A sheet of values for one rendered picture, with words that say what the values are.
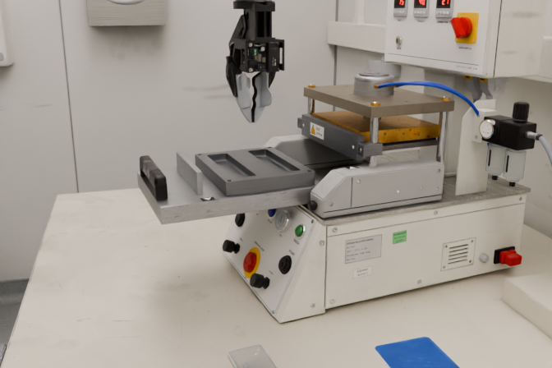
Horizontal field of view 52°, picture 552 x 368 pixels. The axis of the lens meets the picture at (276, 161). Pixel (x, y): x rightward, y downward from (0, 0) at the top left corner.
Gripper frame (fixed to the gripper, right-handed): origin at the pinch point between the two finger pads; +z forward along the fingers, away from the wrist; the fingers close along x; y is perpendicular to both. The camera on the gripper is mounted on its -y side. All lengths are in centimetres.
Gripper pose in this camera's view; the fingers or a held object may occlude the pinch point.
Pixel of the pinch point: (250, 114)
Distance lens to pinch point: 103.2
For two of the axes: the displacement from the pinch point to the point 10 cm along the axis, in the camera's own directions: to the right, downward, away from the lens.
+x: 9.2, -1.0, 3.7
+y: 3.9, 2.5, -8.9
